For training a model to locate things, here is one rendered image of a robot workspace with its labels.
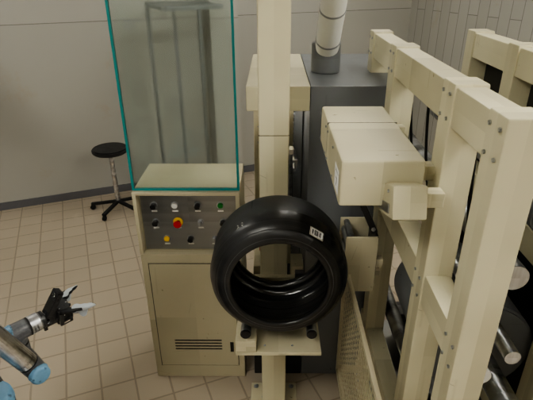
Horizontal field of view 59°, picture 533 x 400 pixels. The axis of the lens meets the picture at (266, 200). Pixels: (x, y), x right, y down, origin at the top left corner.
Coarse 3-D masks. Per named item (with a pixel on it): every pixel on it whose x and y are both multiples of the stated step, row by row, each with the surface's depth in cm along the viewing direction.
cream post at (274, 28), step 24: (264, 0) 177; (288, 0) 177; (264, 24) 180; (288, 24) 180; (264, 48) 184; (288, 48) 184; (264, 72) 188; (288, 72) 188; (264, 96) 193; (288, 96) 193; (264, 120) 197; (288, 120) 197; (264, 144) 202; (288, 144) 202; (264, 168) 207; (288, 168) 207; (264, 192) 212; (288, 192) 212; (264, 264) 229; (264, 360) 256; (264, 384) 264
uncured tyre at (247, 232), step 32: (224, 224) 197; (256, 224) 179; (288, 224) 178; (320, 224) 184; (224, 256) 182; (320, 256) 181; (224, 288) 188; (256, 288) 220; (288, 288) 220; (320, 288) 214; (256, 320) 194; (288, 320) 197
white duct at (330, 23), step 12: (324, 0) 208; (336, 0) 205; (324, 12) 213; (336, 12) 211; (324, 24) 219; (336, 24) 218; (324, 36) 226; (336, 36) 226; (324, 48) 233; (336, 48) 235
